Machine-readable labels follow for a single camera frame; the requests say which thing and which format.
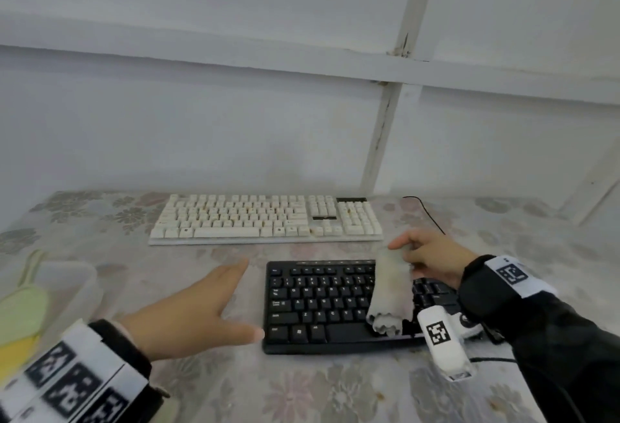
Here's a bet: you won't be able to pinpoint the person's right hand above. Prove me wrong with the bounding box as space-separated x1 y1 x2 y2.
387 228 479 291

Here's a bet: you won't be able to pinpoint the person's left hand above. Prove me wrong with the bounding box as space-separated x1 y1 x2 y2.
116 258 265 362

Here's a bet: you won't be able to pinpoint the grey fluffy cloth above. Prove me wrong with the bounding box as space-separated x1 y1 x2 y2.
366 247 417 337

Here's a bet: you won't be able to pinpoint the white keyboard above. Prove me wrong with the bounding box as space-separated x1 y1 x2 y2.
147 194 384 247

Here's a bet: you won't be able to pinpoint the black keyboard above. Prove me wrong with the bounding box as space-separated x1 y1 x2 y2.
261 258 485 356

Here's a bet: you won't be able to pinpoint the clear plastic container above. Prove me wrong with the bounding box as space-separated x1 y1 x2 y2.
0 260 103 380

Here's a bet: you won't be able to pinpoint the green brush yellow bristles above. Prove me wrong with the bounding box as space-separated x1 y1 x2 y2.
0 249 49 387

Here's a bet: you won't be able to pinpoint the person's left forearm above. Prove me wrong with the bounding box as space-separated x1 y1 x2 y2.
0 318 168 423

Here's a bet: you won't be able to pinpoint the person's right forearm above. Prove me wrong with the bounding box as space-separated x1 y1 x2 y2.
457 254 620 423

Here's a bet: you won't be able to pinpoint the floral tablecloth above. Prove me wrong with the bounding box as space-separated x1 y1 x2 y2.
0 188 620 423

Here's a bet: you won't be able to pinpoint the white marker right wristband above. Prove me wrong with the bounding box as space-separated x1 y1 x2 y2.
484 255 558 300

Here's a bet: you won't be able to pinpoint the white marker wristband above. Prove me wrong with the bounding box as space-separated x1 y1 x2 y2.
0 320 149 423
484 255 558 300

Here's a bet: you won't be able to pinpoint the white marker left wristband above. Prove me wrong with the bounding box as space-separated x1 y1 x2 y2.
0 320 149 423

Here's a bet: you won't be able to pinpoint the black keyboard cable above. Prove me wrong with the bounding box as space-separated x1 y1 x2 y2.
402 196 446 236

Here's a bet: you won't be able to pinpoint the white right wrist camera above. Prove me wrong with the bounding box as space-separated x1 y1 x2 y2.
416 305 485 382

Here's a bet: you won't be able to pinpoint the black camera cable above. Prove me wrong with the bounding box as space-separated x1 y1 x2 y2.
470 357 587 423

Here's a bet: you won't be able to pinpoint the white wooden frame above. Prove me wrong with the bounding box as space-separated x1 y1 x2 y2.
0 0 620 227

